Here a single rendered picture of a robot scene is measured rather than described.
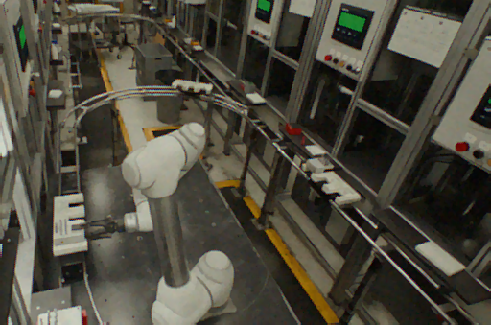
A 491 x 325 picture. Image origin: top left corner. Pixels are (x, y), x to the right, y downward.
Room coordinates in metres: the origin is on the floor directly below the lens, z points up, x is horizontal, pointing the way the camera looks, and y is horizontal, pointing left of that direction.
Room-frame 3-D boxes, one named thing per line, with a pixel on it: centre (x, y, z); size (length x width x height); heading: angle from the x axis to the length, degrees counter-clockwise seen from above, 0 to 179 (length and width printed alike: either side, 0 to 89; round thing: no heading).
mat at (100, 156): (5.40, 1.68, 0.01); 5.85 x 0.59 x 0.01; 20
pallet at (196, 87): (3.05, -0.02, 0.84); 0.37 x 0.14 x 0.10; 78
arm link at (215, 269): (0.93, -0.17, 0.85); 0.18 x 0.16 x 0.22; 138
